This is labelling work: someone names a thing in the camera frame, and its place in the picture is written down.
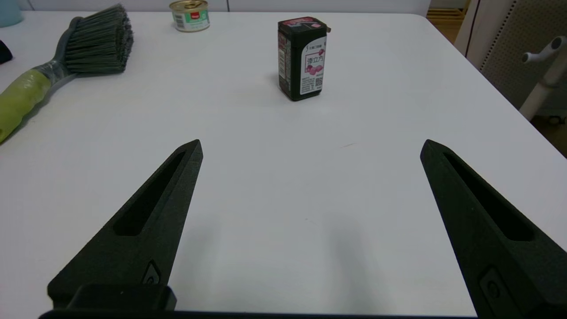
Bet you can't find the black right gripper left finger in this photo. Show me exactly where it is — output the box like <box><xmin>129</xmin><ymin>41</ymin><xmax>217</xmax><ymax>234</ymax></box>
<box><xmin>47</xmin><ymin>140</ymin><xmax>203</xmax><ymax>311</ymax></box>

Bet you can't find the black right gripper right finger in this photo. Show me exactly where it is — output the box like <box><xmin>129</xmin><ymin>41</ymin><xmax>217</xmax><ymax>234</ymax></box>
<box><xmin>420</xmin><ymin>139</ymin><xmax>567</xmax><ymax>319</ymax></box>

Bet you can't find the grey brush with green handle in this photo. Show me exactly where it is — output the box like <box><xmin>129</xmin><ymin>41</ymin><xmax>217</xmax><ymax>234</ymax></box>
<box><xmin>0</xmin><ymin>4</ymin><xmax>134</xmax><ymax>143</ymax></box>

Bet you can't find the perforated partition panel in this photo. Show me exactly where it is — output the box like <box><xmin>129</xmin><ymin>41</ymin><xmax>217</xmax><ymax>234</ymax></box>
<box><xmin>481</xmin><ymin>0</ymin><xmax>567</xmax><ymax>110</ymax></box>

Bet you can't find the small tin can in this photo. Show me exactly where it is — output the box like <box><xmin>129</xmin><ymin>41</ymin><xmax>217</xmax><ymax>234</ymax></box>
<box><xmin>169</xmin><ymin>0</ymin><xmax>211</xmax><ymax>32</ymax></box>

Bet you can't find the black gum box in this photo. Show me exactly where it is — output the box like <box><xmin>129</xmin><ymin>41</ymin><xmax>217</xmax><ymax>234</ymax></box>
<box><xmin>278</xmin><ymin>16</ymin><xmax>331</xmax><ymax>102</ymax></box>

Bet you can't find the light blue plastic cup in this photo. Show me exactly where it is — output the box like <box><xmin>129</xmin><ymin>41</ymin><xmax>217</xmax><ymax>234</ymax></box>
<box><xmin>0</xmin><ymin>0</ymin><xmax>23</xmax><ymax>28</ymax></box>

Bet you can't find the white desk crank handle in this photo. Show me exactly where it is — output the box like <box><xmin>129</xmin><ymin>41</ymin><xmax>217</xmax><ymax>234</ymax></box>
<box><xmin>522</xmin><ymin>36</ymin><xmax>567</xmax><ymax>65</ymax></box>

